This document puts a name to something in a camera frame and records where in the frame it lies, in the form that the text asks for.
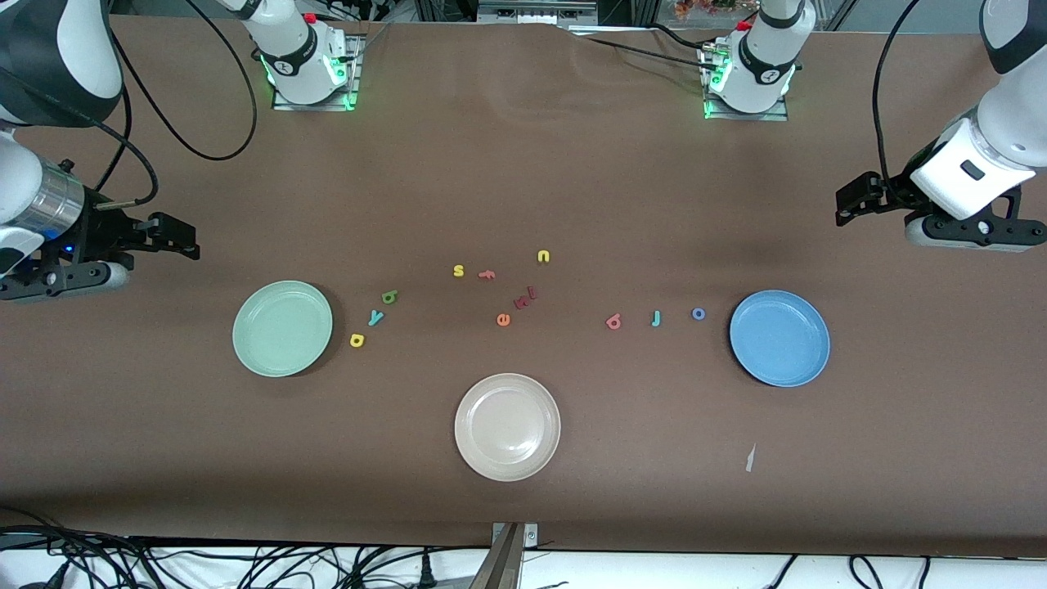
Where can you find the metal table edge bracket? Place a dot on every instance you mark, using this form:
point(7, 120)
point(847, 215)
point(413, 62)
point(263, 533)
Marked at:
point(503, 564)

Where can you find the teal foam letter y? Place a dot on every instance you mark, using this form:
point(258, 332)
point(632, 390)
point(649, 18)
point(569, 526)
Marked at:
point(375, 317)

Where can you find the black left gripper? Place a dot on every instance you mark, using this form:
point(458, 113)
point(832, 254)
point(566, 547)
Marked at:
point(898, 190)

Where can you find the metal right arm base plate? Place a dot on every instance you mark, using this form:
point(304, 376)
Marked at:
point(327, 105)

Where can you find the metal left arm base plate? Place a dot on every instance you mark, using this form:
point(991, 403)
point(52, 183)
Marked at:
point(765, 116)

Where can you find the red letter k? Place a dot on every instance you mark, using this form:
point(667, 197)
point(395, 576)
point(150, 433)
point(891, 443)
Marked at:
point(521, 303)

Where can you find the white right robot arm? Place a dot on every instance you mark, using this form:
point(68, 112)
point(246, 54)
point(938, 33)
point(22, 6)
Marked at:
point(49, 49)

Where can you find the white tape scrap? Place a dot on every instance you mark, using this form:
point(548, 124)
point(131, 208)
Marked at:
point(750, 460)

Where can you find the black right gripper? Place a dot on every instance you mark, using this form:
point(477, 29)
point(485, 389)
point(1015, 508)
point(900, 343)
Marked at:
point(105, 231)

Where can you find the blue plate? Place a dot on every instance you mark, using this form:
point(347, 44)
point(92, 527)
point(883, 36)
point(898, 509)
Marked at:
point(779, 338)

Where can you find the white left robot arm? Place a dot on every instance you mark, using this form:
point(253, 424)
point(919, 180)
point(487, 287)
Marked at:
point(1006, 123)

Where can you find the beige plate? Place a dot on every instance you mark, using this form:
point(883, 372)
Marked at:
point(507, 427)

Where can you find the aluminium frame section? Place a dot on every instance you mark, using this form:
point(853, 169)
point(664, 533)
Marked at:
point(532, 12)

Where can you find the green plate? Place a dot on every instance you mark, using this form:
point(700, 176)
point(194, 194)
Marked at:
point(282, 328)

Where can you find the dried flower bunch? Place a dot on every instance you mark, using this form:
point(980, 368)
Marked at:
point(703, 6)

